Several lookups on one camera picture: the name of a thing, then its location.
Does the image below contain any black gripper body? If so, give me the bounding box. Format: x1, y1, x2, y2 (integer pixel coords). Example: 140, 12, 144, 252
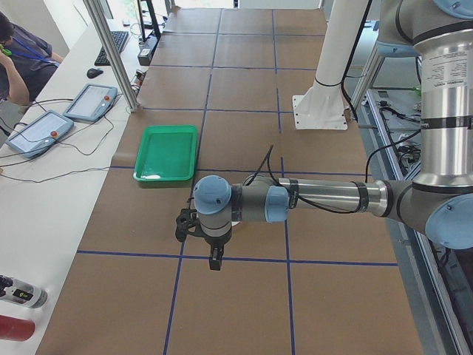
175, 208, 202, 241

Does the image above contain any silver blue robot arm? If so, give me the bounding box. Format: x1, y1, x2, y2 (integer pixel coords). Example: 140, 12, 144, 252
176, 1, 472, 260

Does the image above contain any green plastic tray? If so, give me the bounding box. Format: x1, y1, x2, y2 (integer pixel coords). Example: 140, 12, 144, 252
133, 124, 197, 186

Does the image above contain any far teach pendant tablet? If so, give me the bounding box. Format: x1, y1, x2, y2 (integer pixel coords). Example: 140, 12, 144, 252
64, 84, 118, 123

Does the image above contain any teach pendant tablet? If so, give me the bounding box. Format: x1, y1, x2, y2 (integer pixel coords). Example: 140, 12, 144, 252
64, 84, 118, 123
6, 110, 74, 158

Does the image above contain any black computer mouse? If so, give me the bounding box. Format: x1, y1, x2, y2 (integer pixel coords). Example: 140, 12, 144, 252
86, 68, 103, 79

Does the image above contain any near teach pendant tablet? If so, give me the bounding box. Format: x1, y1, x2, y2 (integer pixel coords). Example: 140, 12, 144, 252
6, 110, 74, 158

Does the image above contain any clear water bottle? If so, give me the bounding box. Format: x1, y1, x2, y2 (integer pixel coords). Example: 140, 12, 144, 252
1, 275, 48, 308

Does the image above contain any black keyboard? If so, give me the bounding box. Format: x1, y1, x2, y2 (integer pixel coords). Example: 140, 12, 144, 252
94, 30, 130, 67

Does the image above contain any red cylinder bottle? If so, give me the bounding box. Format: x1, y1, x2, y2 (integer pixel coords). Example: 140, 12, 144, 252
0, 315, 35, 342

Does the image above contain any seated person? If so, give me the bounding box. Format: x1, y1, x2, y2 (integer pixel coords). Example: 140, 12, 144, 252
1, 14, 63, 107

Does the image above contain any green phone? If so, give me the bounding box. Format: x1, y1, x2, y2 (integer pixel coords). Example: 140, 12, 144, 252
0, 44, 12, 57

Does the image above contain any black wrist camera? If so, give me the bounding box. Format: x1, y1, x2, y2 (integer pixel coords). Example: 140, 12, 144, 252
208, 244, 225, 271

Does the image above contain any white pedestal base plate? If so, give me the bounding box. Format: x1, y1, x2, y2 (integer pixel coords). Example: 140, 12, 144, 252
292, 83, 348, 130

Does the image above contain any aluminium frame post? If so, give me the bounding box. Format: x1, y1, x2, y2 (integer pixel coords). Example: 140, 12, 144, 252
84, 0, 139, 112

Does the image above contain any white pedestal column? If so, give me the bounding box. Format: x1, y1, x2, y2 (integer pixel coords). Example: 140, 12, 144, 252
314, 0, 372, 87

